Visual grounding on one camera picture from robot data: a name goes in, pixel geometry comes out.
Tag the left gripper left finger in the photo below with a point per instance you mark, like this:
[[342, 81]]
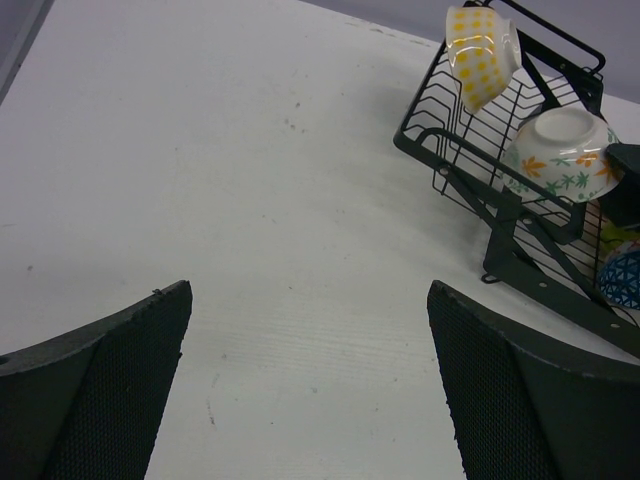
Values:
[[88, 404]]

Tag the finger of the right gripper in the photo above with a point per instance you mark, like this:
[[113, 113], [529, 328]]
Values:
[[621, 205]]

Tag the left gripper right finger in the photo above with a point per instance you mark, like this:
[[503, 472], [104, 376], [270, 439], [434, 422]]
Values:
[[527, 406]]

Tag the yellow sun pattern bowl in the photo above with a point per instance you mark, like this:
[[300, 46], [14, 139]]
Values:
[[484, 53]]

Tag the lime green bowl front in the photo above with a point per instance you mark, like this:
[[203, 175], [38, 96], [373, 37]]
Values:
[[611, 237]]

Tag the black wire dish rack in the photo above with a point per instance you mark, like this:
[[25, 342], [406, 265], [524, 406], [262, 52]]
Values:
[[509, 119]]

